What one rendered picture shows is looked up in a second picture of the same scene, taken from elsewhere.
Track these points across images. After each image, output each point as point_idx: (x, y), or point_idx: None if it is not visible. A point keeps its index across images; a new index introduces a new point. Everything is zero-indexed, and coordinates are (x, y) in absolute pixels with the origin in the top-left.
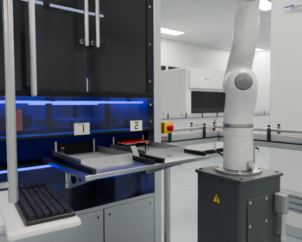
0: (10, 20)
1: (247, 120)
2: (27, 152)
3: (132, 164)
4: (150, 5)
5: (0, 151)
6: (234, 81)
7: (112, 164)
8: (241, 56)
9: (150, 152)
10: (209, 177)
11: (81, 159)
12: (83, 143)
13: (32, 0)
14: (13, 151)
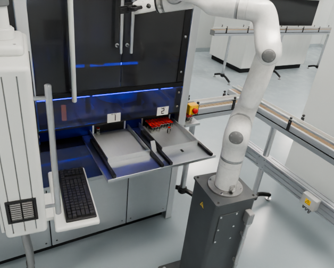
0: (51, 118)
1: (236, 159)
2: (71, 132)
3: (146, 164)
4: None
5: None
6: (228, 136)
7: (132, 161)
8: (245, 107)
9: (166, 148)
10: (200, 188)
11: (108, 158)
12: (116, 123)
13: (72, 24)
14: (57, 190)
